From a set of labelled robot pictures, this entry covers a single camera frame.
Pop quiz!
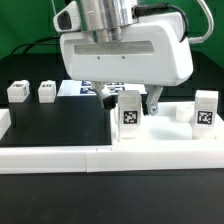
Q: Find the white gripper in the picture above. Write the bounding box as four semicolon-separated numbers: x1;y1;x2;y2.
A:
60;13;193;116

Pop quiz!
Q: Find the white U-shaped obstacle wall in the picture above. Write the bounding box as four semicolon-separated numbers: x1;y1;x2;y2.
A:
0;108;224;175

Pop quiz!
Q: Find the black cable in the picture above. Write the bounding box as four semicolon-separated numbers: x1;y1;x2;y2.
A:
10;35;63;56

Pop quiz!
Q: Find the white square table top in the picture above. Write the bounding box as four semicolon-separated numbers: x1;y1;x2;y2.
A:
111;101;224;143

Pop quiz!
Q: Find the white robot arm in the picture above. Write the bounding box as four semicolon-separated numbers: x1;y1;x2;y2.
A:
53;0;214;115

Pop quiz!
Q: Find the white marker sheet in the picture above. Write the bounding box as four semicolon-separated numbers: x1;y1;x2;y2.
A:
56;79;126;98

